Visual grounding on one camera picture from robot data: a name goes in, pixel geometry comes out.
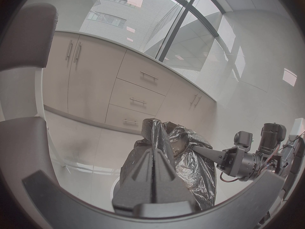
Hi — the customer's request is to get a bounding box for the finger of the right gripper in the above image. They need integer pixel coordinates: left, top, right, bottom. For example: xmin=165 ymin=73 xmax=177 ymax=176
xmin=192 ymin=145 xmax=227 ymax=164

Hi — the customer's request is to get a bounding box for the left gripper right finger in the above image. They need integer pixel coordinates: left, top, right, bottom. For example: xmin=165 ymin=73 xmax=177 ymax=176
xmin=154 ymin=149 xmax=200 ymax=212

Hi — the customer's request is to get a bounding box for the window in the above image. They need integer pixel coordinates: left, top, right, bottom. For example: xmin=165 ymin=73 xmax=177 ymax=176
xmin=80 ymin=0 xmax=247 ymax=83

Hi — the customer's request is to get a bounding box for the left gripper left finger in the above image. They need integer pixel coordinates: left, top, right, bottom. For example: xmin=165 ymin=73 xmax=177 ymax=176
xmin=112 ymin=148 xmax=155 ymax=212

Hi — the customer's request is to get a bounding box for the black plastic bag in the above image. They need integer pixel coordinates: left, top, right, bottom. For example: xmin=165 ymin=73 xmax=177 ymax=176
xmin=119 ymin=118 xmax=216 ymax=210

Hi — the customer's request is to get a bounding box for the white trash bin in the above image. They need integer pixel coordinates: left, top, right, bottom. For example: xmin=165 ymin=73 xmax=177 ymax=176
xmin=110 ymin=177 xmax=121 ymax=201

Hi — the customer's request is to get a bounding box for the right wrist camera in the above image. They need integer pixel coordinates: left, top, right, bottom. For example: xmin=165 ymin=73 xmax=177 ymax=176
xmin=234 ymin=131 xmax=253 ymax=152

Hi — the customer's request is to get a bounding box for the beige cabinet with drawers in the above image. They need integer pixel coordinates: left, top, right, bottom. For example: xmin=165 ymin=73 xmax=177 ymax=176
xmin=43 ymin=31 xmax=217 ymax=135

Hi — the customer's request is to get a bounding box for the grey chair with white legs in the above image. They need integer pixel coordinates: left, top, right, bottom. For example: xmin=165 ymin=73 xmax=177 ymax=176
xmin=0 ymin=3 xmax=67 ymax=200

